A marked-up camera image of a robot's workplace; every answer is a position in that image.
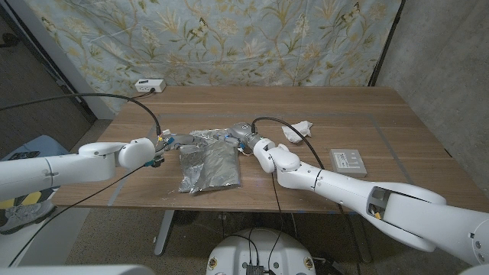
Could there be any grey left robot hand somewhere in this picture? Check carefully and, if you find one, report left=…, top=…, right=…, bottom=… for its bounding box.
left=155, top=129, right=210, bottom=160

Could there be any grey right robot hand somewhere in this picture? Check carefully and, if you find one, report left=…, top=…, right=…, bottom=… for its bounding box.
left=213, top=121, right=264, bottom=153

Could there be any crinkled aluminum foil sheet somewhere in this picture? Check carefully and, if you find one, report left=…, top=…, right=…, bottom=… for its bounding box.
left=178, top=128, right=242, bottom=195

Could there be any white domed robot base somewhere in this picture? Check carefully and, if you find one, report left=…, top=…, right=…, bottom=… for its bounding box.
left=206, top=228, right=317, bottom=275

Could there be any crumpled white tissue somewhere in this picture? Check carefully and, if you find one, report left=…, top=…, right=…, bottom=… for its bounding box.
left=281, top=120, right=313, bottom=144

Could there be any flat grey labelled box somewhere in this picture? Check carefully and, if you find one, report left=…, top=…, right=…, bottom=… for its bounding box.
left=329, top=148, right=368, bottom=179

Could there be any white power outlet box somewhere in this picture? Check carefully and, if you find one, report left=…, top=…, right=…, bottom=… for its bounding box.
left=134, top=79, right=167, bottom=94

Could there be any white table leg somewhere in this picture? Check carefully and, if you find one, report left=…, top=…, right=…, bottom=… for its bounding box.
left=154, top=209, right=176, bottom=256

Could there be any floral print backdrop cloth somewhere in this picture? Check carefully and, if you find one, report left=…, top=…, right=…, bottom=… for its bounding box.
left=22, top=0, right=402, bottom=115

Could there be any grey table leg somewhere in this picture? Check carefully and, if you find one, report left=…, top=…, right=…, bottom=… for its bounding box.
left=347, top=219, right=372, bottom=264

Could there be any black backdrop stand pole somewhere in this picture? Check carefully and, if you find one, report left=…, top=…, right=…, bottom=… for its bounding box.
left=367, top=0, right=406, bottom=87

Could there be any white robot chest panel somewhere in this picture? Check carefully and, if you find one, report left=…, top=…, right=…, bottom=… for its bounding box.
left=0, top=264, right=156, bottom=275

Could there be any grey sneaker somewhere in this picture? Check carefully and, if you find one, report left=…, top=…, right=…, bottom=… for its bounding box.
left=0, top=190, right=57, bottom=235

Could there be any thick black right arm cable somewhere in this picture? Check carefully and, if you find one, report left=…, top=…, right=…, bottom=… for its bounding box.
left=251, top=116, right=363, bottom=275

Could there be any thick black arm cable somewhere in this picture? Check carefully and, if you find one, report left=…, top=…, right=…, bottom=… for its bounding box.
left=0, top=92, right=163, bottom=138
left=251, top=116, right=363, bottom=275

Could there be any black outlet box cord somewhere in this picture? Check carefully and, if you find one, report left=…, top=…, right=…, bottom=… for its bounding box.
left=127, top=88, right=156, bottom=102

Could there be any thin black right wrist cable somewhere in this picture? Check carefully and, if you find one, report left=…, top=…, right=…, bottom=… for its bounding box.
left=267, top=171, right=284, bottom=273

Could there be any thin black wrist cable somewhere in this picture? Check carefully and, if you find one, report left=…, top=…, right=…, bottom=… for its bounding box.
left=267, top=171, right=284, bottom=273
left=7, top=160, right=166, bottom=267

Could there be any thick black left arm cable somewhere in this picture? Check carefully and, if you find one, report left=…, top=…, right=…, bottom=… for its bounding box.
left=0, top=92, right=163, bottom=138

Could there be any thin black left wrist cable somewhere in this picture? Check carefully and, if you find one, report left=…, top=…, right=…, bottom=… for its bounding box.
left=7, top=160, right=166, bottom=267

